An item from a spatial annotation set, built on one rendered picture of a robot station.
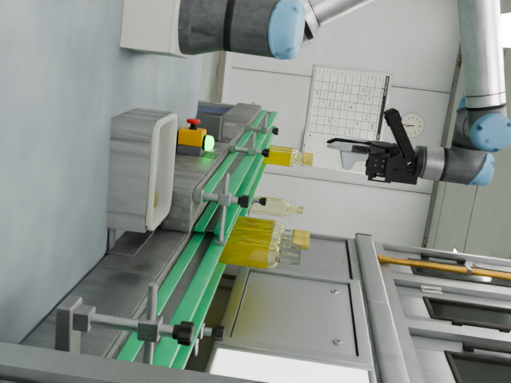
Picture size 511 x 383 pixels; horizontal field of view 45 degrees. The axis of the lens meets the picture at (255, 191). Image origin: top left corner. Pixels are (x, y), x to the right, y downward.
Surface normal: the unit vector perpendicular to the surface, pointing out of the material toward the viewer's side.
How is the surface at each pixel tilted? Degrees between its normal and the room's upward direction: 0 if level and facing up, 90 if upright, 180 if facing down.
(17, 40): 0
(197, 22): 73
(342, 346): 90
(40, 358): 90
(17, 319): 0
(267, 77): 90
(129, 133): 90
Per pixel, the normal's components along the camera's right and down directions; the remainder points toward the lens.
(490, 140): -0.11, 0.23
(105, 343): 0.11, -0.96
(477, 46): -0.55, 0.26
